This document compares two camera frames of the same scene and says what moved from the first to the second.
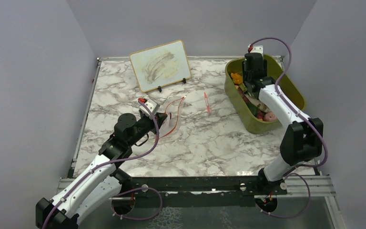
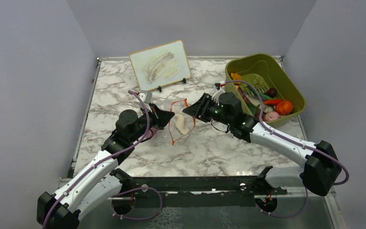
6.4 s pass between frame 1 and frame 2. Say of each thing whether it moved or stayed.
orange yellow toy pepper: stayed
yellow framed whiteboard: stayed
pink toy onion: stayed
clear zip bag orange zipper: moved
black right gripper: moved
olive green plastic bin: stayed
